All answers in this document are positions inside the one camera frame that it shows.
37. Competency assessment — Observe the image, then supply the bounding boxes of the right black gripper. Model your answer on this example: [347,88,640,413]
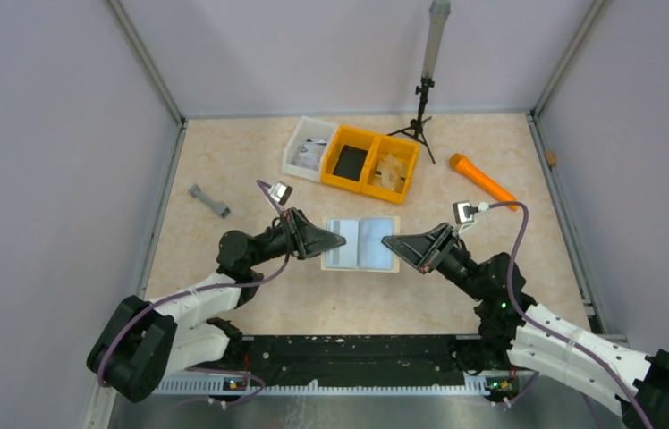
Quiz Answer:
[383,222,487,301]

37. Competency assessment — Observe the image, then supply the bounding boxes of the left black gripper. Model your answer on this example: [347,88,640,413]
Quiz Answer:
[246,206,346,268]

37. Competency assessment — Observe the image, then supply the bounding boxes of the white card with black stripe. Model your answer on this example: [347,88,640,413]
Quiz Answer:
[326,220,360,267]

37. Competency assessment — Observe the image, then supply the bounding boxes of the beige card holder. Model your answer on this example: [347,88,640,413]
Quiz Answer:
[320,216,401,273]

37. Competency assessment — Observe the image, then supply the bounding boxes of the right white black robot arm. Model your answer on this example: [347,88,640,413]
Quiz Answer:
[382,223,669,428]

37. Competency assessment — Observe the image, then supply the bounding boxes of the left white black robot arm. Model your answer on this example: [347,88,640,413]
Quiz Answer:
[86,208,347,402]

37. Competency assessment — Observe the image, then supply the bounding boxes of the beige parts in bin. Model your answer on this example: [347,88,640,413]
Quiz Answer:
[371,154,406,192]

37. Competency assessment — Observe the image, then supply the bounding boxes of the white plastic bin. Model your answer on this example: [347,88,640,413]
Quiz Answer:
[281,116,339,182]

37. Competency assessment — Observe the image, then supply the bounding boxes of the papers in white bin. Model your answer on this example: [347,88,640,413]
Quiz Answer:
[291,139,328,172]

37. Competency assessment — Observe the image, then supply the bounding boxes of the black pad in bin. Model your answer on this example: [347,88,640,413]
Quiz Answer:
[333,145,368,182]

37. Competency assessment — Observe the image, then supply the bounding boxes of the orange flashlight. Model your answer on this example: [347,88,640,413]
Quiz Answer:
[449,153,519,211]

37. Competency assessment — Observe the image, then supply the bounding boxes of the yellow bin with beige parts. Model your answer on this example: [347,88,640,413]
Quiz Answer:
[361,135,419,205]

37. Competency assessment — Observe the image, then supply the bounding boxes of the yellow bin with black pad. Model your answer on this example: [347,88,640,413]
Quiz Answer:
[320,125,378,193]

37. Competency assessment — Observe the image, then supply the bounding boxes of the grey dumbbell-shaped part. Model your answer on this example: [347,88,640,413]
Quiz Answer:
[188,184,231,219]

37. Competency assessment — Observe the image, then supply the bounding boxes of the black tripod with grey pole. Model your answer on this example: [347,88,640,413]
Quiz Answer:
[388,0,452,164]

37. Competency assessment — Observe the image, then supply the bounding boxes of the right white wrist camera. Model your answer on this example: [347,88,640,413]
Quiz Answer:
[453,200,489,234]

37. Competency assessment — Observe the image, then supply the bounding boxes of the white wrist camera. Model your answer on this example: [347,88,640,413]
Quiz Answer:
[268,181,293,206]
[453,200,489,234]

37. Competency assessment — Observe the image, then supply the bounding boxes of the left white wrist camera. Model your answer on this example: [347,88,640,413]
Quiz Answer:
[268,181,293,206]

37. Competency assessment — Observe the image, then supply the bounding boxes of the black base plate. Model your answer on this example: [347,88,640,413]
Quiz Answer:
[201,334,515,388]

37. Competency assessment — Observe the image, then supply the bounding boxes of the grey slotted cable duct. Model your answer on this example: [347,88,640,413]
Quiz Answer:
[153,374,490,397]

